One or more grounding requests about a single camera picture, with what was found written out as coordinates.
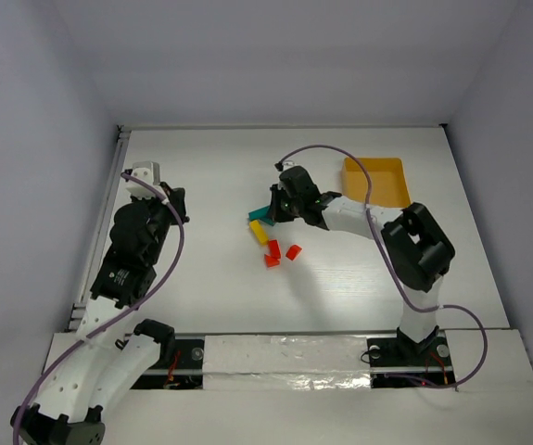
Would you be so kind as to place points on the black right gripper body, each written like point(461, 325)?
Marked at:
point(274, 207)

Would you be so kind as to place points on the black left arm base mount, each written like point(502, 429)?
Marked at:
point(188, 353)

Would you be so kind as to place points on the red rectangular block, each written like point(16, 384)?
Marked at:
point(274, 249)

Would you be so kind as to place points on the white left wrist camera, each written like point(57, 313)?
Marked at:
point(143, 179)

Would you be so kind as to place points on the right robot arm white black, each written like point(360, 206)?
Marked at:
point(412, 245)

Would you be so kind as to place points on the yellow plastic tray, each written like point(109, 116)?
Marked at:
point(388, 179)

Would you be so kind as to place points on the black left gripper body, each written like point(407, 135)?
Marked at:
point(174, 202)

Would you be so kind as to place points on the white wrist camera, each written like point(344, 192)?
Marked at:
point(284, 165)
point(143, 179)

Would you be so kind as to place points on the red triangle block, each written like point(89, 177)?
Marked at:
point(271, 261)

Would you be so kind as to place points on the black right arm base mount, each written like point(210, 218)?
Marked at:
point(389, 352)

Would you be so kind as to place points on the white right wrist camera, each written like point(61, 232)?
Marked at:
point(284, 165)

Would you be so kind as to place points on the yellow arch block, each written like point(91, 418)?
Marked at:
point(259, 232)

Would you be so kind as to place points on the red wedge block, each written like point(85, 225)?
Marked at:
point(293, 252)

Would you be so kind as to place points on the aluminium rail left edge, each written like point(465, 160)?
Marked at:
point(98, 239)

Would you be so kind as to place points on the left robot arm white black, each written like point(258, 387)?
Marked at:
point(71, 400)

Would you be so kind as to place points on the teal arch block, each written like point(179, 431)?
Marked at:
point(262, 215)

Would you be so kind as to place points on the white foam base board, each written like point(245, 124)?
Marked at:
point(315, 390)

